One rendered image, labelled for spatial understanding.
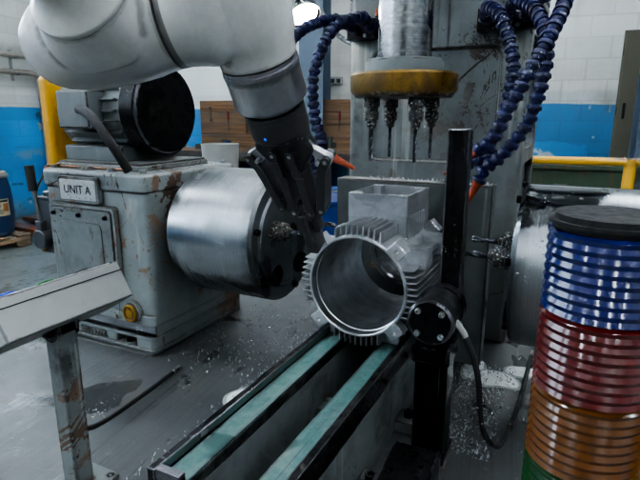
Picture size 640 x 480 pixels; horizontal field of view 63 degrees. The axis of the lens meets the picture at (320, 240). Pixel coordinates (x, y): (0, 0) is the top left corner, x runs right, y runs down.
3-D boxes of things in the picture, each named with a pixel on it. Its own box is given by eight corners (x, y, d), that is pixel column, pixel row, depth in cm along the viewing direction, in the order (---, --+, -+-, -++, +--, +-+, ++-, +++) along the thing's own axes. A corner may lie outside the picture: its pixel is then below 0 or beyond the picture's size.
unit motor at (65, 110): (110, 241, 136) (93, 72, 126) (211, 255, 122) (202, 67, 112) (16, 266, 114) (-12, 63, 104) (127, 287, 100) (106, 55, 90)
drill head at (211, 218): (197, 261, 128) (191, 159, 122) (331, 282, 112) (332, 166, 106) (118, 291, 106) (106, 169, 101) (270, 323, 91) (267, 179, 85)
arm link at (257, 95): (245, 44, 64) (259, 88, 68) (206, 78, 59) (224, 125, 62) (310, 39, 60) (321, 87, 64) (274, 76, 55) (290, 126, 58)
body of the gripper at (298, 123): (315, 88, 64) (331, 151, 70) (257, 90, 67) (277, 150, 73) (290, 120, 59) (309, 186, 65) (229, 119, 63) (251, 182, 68)
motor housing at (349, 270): (350, 296, 102) (352, 201, 97) (448, 313, 93) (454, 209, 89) (301, 333, 85) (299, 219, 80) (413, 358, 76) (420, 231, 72)
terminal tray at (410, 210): (372, 222, 96) (373, 183, 95) (429, 228, 92) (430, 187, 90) (346, 235, 86) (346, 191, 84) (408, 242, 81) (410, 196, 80)
